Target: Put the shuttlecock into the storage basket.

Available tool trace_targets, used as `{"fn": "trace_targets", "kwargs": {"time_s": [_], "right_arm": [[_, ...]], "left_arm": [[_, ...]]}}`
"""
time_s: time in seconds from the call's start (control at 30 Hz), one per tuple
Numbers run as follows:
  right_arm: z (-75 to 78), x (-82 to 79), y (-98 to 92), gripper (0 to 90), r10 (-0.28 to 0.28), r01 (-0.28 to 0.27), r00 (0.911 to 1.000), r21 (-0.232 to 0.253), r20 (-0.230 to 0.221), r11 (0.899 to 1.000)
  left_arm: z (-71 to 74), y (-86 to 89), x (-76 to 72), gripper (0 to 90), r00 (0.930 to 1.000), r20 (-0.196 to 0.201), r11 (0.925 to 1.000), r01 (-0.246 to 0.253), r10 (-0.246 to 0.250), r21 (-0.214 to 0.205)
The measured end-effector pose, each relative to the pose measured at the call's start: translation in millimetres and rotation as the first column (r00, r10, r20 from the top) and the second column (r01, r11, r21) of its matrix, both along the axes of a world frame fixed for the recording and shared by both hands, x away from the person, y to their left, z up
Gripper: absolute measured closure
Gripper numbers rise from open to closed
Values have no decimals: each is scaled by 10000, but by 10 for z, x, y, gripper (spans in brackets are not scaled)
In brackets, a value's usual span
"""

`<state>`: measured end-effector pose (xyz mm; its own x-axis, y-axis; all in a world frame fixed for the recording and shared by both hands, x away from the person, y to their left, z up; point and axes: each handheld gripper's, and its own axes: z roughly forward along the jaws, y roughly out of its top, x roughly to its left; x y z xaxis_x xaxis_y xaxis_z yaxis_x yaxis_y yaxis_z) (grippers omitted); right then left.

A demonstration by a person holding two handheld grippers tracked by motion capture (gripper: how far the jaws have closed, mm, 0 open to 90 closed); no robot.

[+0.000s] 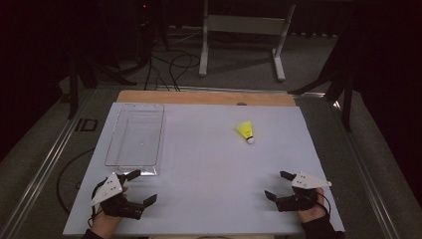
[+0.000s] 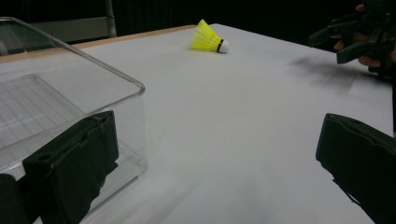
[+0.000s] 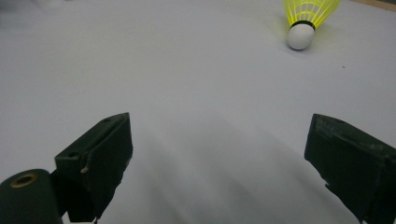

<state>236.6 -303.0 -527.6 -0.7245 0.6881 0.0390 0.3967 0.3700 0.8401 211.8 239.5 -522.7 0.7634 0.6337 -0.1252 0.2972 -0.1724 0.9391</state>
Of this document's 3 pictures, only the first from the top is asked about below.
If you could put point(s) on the black tripod stand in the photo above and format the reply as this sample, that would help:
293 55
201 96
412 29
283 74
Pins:
346 99
83 73

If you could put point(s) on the white metal stand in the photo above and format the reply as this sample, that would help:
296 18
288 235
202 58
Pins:
244 25

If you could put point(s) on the aluminium floor rail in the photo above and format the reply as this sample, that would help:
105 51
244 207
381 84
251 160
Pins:
43 166
368 169

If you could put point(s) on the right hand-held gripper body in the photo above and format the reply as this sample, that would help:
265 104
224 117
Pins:
307 181

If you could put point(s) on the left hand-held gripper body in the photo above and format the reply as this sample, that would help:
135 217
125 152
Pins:
107 189

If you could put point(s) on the person's left hand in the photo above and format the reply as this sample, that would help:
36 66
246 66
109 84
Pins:
105 224

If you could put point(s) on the yellow shuttlecock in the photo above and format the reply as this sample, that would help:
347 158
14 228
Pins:
246 130

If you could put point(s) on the clear plastic box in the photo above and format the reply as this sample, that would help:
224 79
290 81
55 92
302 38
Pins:
137 139

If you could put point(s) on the person's right hand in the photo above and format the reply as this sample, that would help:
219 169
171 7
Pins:
312 215

